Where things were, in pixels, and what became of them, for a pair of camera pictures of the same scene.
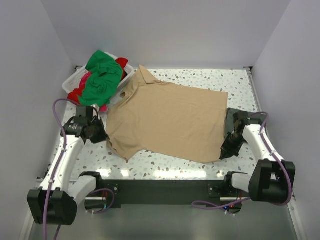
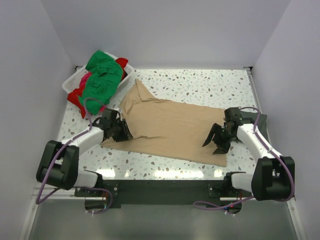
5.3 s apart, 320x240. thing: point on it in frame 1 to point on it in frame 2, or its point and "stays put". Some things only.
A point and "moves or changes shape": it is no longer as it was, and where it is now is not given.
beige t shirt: (174, 121) moves or changes shape
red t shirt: (74, 95) stays put
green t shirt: (104, 80) stays put
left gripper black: (103, 136) to (125, 133)
